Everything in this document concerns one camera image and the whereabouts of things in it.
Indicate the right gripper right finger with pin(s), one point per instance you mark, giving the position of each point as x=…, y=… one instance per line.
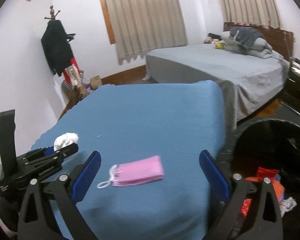
x=263, y=220

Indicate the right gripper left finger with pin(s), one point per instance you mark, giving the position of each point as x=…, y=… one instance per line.
x=37, y=220

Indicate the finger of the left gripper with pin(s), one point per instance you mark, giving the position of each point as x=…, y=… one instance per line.
x=43, y=155

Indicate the white tissue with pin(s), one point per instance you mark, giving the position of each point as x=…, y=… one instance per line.
x=65, y=140

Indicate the red cloth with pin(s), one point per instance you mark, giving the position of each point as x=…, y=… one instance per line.
x=266, y=173

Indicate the black trash bin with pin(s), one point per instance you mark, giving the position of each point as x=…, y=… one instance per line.
x=273, y=144

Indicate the crumpled grey pink tissue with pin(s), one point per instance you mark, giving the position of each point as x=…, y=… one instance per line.
x=287, y=205

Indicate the wooden coat rack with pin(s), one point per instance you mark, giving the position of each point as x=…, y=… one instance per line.
x=76, y=92

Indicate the brown paper bag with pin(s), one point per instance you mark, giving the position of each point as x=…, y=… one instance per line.
x=95, y=82

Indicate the red garment on rack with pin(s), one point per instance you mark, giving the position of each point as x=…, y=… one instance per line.
x=71, y=74

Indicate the blue table cloth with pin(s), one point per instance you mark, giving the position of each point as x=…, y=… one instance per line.
x=133, y=122

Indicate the pink face mask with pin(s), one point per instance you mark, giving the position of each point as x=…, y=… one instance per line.
x=134, y=173

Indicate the black coat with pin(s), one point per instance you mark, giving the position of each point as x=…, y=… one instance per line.
x=57, y=50

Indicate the black chair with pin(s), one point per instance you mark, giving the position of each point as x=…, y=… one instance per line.
x=290, y=96

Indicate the bed with grey sheet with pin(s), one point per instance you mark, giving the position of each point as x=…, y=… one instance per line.
x=247, y=82

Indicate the left beige curtain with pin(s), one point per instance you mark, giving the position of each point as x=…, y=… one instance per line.
x=141, y=26

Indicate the beige curtain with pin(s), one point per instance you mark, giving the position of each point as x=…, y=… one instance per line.
x=141, y=26
x=256, y=12

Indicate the yellow plush toy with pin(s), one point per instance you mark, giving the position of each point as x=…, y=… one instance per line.
x=220, y=45

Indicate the grey pillows pile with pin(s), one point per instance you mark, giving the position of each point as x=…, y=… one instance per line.
x=248, y=41

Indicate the wooden headboard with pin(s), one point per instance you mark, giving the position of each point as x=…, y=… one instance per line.
x=281, y=41

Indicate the right beige curtain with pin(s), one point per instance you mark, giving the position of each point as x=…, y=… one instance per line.
x=256, y=12

